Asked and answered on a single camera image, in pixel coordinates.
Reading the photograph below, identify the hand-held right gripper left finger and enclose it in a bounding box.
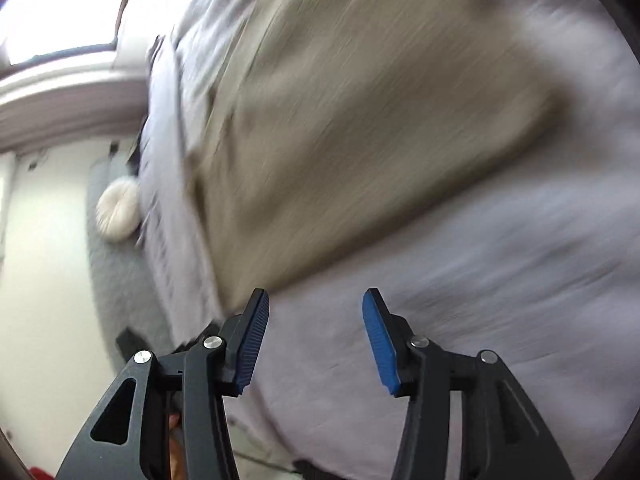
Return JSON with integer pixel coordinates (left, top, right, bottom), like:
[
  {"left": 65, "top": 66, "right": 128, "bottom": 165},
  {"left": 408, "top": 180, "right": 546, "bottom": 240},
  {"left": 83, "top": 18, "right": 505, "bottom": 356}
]
[{"left": 56, "top": 288, "right": 270, "bottom": 480}]

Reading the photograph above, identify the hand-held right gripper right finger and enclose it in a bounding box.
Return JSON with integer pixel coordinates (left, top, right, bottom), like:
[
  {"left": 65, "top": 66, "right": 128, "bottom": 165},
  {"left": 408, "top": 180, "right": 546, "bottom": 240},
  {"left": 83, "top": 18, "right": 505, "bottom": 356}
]
[{"left": 362, "top": 288, "right": 573, "bottom": 480}]

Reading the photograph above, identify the olive brown knit sweater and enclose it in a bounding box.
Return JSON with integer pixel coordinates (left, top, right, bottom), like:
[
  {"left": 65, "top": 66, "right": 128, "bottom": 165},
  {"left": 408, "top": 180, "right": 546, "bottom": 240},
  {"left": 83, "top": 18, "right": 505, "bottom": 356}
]
[{"left": 187, "top": 0, "right": 568, "bottom": 313}]

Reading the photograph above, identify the lavender embossed bedspread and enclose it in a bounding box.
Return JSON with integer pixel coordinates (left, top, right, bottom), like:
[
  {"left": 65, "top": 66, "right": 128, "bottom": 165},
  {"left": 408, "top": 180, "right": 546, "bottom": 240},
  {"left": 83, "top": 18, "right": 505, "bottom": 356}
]
[{"left": 135, "top": 0, "right": 640, "bottom": 480}]

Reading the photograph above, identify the grey rug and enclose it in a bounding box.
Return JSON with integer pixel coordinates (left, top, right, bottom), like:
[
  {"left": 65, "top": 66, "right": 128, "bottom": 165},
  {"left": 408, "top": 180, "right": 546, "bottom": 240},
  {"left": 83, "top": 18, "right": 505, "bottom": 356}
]
[{"left": 86, "top": 152, "right": 183, "bottom": 361}]

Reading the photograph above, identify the round white cushion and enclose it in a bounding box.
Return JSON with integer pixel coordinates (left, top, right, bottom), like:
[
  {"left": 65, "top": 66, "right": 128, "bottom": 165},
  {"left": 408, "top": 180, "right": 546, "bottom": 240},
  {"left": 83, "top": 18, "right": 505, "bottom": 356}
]
[{"left": 96, "top": 178, "right": 142, "bottom": 242}]

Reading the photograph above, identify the window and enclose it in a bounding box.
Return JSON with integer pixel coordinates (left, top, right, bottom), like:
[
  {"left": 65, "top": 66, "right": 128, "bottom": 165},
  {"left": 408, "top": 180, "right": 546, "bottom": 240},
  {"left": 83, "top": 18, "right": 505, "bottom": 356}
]
[{"left": 0, "top": 0, "right": 146, "bottom": 68}]

